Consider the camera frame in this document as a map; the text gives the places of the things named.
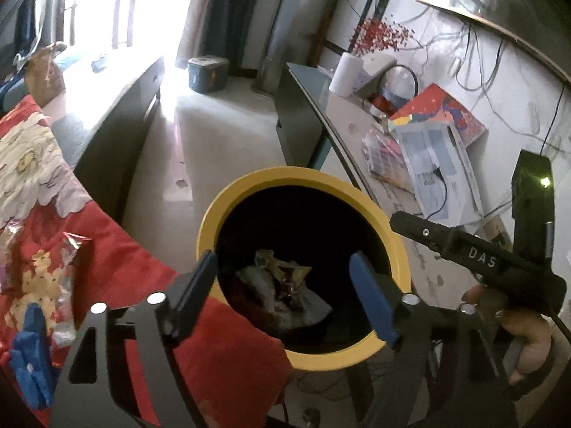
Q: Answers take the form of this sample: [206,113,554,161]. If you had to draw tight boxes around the glass-top desk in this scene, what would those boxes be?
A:
[274,62,514,322]

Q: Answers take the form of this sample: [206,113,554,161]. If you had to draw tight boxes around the clear plastic wrapper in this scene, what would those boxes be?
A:
[47,232,94,348]

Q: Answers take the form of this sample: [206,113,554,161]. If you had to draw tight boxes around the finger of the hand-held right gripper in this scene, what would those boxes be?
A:
[389,211,453,255]

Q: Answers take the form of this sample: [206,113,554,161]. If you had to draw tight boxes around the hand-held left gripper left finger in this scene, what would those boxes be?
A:
[50,250,219,428]

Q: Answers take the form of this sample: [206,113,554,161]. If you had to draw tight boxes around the blue cloth item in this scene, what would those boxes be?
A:
[9,303,56,411]

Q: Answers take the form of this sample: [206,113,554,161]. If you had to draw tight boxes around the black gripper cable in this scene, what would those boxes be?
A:
[551,312,571,344]

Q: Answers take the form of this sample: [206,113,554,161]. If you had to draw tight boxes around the white paper roll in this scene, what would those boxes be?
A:
[330,52,364,97]

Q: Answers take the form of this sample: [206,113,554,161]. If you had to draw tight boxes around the yellow trash bin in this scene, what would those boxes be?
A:
[196,166,411,372]

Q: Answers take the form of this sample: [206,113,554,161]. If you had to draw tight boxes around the yellow wrapper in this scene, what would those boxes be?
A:
[254,250,313,282]

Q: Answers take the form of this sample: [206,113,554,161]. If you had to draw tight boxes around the brown paper bag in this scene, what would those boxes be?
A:
[24,42,67,108]

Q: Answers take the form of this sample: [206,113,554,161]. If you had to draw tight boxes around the blue sofa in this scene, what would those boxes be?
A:
[0,73,25,114]

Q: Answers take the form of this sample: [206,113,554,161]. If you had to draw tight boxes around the red floral blanket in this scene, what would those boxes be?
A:
[0,93,295,426]

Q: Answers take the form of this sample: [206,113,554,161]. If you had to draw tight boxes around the red book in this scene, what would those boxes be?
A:
[390,82,488,148]

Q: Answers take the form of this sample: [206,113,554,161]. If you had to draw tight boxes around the wooden coffee table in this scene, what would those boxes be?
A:
[51,51,166,228]

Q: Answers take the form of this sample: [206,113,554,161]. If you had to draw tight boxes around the dark blue curtain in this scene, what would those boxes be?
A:
[0,0,59,54]

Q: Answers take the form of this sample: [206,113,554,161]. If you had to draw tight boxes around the grey curtain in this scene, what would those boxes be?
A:
[176,0,295,76]

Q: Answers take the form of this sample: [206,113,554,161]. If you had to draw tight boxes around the white printed paper sheet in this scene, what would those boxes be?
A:
[395,122,483,228]

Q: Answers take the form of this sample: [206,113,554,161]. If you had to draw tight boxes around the pink packet bag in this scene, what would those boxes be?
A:
[362,129,415,192]

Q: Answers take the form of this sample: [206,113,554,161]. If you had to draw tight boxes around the person's right hand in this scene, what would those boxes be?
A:
[461,283,556,386]

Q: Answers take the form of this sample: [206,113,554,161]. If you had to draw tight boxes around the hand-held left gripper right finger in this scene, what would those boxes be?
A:
[349,251,518,428]

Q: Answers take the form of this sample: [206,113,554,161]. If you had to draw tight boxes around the red berry branch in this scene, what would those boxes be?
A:
[348,15,418,56]

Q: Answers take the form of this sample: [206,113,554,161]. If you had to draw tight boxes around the grey crumpled plastic bag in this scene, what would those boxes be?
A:
[236,259,333,328]

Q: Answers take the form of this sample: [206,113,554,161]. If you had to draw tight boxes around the blue storage box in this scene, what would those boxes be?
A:
[187,56,230,94]

